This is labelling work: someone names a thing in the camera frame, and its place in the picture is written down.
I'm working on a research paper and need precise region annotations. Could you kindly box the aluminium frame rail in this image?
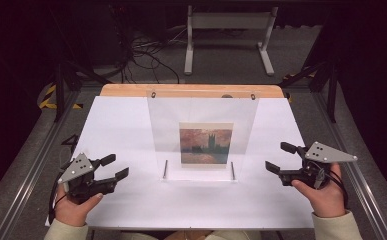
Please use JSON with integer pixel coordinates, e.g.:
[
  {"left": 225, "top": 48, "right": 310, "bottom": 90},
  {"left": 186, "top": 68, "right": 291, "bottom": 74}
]
[
  {"left": 0, "top": 89, "right": 84, "bottom": 240},
  {"left": 309, "top": 89, "right": 387, "bottom": 240}
]

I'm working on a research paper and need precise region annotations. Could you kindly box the person's right hand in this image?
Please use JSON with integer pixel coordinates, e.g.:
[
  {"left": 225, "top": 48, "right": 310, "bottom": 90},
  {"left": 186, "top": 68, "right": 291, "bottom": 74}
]
[{"left": 290, "top": 162, "right": 347, "bottom": 219}]

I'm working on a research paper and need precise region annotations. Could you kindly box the clear acrylic photo frame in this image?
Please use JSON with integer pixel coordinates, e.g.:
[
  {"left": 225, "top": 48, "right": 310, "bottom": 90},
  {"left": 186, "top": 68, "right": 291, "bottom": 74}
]
[{"left": 146, "top": 89, "right": 261, "bottom": 183}]

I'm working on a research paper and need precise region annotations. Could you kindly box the painting postcard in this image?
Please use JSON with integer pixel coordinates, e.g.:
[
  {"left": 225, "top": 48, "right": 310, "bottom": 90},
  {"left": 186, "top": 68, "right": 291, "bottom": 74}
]
[{"left": 178, "top": 121, "right": 234, "bottom": 169}]

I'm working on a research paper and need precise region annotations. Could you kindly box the black floor cable bundle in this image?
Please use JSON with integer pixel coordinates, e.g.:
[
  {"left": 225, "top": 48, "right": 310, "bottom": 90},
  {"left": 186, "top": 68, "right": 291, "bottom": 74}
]
[{"left": 109, "top": 4, "right": 181, "bottom": 85}]

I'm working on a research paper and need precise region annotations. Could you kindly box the white metal stand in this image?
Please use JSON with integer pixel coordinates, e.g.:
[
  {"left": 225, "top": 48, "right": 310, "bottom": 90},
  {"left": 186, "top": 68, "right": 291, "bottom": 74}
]
[{"left": 183, "top": 4, "right": 279, "bottom": 77}]

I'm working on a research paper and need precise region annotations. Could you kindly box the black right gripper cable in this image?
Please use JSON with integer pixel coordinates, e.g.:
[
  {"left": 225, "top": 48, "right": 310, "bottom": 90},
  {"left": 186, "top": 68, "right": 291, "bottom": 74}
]
[{"left": 327, "top": 169, "right": 350, "bottom": 209}]

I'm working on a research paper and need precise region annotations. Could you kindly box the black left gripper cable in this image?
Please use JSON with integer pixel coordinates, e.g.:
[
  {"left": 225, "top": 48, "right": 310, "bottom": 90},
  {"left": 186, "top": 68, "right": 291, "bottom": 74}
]
[{"left": 48, "top": 181, "right": 65, "bottom": 225}]

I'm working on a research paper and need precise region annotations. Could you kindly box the person's left hand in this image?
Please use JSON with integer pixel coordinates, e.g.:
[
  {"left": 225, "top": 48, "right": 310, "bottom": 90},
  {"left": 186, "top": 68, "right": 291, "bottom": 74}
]
[{"left": 53, "top": 184, "right": 104, "bottom": 228}]

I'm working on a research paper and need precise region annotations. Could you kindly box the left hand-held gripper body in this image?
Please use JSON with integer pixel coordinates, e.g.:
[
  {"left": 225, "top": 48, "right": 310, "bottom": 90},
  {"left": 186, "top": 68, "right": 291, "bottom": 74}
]
[{"left": 57, "top": 152, "right": 119, "bottom": 205}]

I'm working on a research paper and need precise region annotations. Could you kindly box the person's lap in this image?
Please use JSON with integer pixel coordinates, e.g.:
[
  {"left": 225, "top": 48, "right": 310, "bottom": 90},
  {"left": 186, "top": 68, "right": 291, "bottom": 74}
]
[{"left": 119, "top": 229, "right": 263, "bottom": 240}]

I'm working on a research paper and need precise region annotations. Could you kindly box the yellow black floor tape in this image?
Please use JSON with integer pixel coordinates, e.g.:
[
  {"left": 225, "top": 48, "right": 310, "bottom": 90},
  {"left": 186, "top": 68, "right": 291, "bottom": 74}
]
[{"left": 38, "top": 83, "right": 84, "bottom": 111}]

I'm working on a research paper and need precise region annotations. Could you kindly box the white table sheet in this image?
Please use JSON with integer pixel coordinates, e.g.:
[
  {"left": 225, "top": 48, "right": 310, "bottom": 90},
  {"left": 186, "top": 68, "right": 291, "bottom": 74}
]
[{"left": 44, "top": 95, "right": 315, "bottom": 230}]

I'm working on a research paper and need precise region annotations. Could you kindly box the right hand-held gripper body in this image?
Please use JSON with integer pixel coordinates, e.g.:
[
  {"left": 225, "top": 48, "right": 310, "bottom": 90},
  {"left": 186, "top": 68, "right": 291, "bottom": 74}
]
[{"left": 278, "top": 141, "right": 359, "bottom": 191}]

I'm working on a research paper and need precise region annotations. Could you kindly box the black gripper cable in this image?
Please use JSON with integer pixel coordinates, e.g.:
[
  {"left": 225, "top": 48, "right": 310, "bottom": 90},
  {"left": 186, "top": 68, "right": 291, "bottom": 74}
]
[
  {"left": 48, "top": 181, "right": 65, "bottom": 225},
  {"left": 327, "top": 169, "right": 350, "bottom": 209}
]

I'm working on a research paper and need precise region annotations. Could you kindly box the black tripod stand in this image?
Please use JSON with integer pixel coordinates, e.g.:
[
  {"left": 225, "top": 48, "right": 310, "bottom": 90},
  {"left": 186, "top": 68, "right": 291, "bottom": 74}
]
[
  {"left": 280, "top": 59, "right": 341, "bottom": 124},
  {"left": 51, "top": 59, "right": 113, "bottom": 123}
]

